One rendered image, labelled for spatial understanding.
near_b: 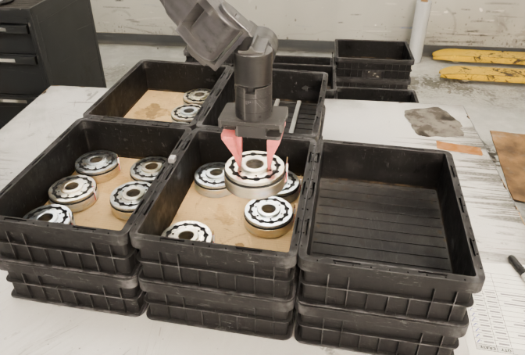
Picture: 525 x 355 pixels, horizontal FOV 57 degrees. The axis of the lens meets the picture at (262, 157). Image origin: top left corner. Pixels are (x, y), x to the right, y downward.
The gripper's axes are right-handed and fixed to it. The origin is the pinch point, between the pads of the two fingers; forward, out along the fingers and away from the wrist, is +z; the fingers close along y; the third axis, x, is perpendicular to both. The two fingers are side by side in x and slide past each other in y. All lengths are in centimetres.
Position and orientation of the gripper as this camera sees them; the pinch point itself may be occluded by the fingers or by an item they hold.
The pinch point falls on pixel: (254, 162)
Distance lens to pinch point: 80.4
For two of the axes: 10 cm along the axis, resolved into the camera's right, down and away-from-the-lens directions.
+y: -9.8, -0.9, 1.5
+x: -1.8, 5.2, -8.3
